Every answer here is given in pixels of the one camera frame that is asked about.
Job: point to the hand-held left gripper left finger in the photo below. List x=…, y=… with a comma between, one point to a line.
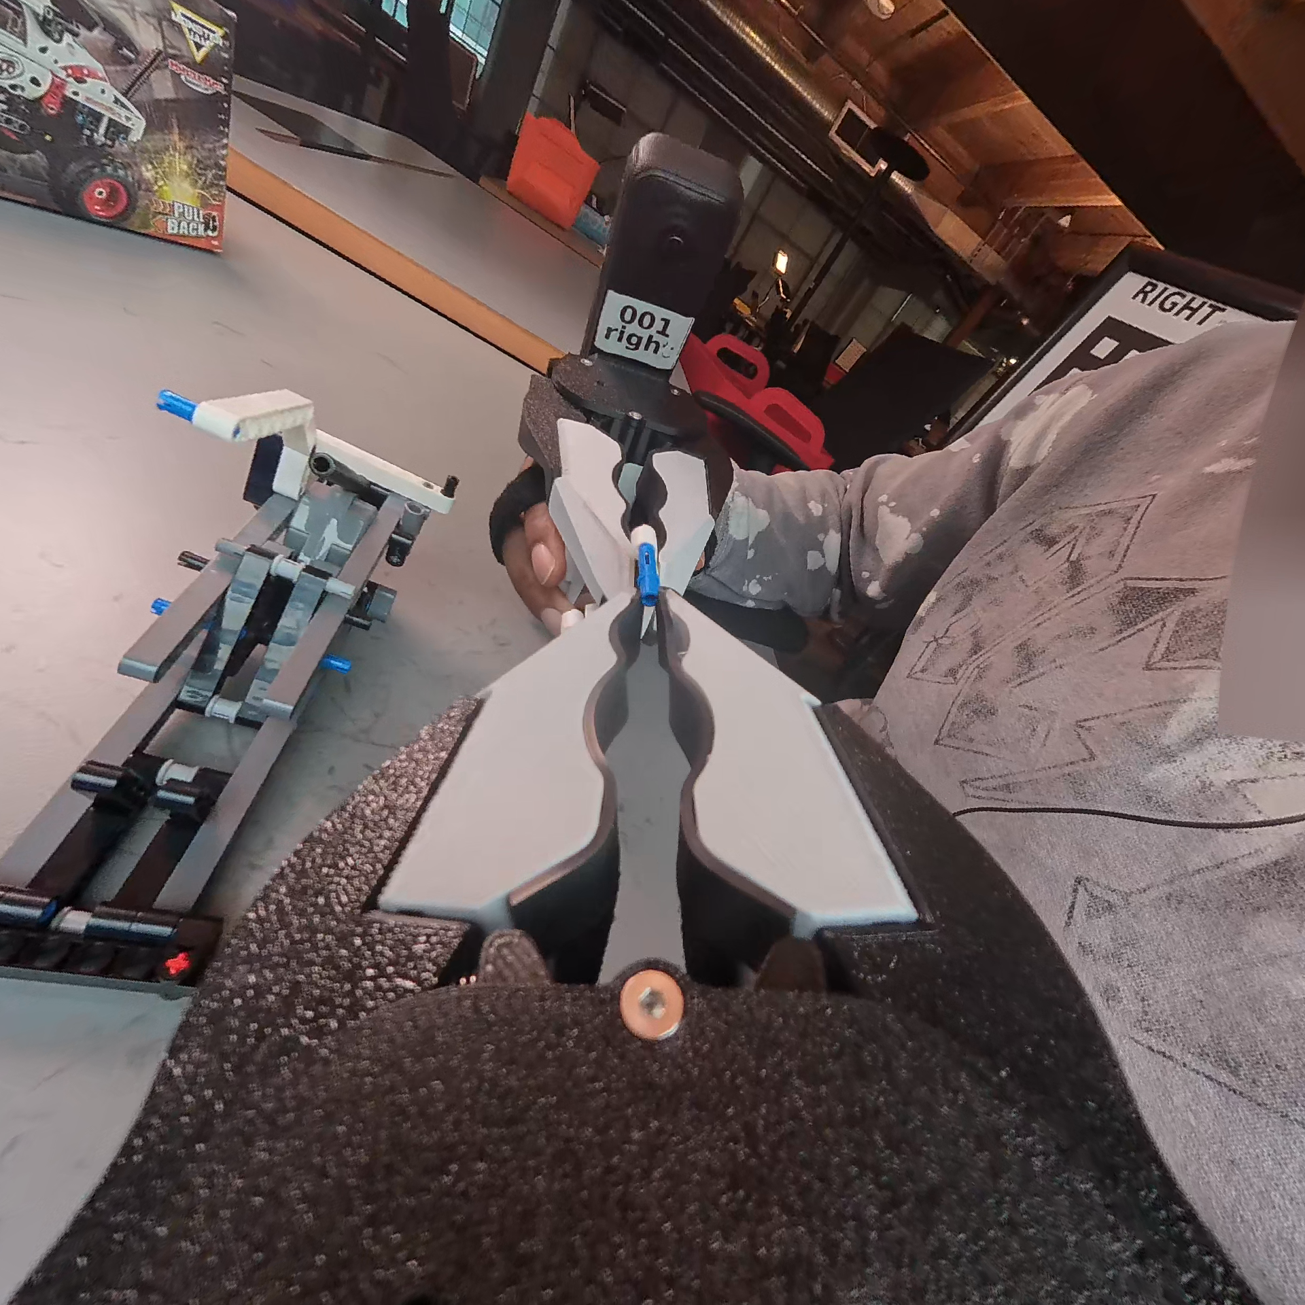
x=500, y=806

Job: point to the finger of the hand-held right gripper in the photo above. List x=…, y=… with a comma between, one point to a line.
x=586, y=489
x=689, y=500

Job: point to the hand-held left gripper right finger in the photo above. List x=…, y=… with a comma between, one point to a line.
x=795, y=806

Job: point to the white curved toy panel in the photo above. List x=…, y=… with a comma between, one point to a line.
x=642, y=536

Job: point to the blue toy pin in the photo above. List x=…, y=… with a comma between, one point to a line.
x=649, y=571

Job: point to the grey black toy chassis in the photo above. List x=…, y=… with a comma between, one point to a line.
x=256, y=571

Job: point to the person's right forearm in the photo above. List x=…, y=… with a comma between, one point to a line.
x=868, y=521

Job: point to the grey desk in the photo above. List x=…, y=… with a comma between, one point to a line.
x=103, y=306

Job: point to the person's right hand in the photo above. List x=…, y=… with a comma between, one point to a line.
x=545, y=582

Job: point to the red chair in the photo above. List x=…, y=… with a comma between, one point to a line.
x=765, y=409

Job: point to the orange bag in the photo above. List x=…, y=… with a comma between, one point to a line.
x=551, y=168

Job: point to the adjoining grey table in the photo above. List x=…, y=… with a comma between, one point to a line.
x=388, y=204

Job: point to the person's grey printed sweatshirt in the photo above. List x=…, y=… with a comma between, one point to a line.
x=1121, y=663

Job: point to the black white sign board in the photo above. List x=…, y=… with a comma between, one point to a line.
x=1101, y=327

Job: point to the black toy set box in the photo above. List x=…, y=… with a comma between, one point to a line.
x=103, y=103

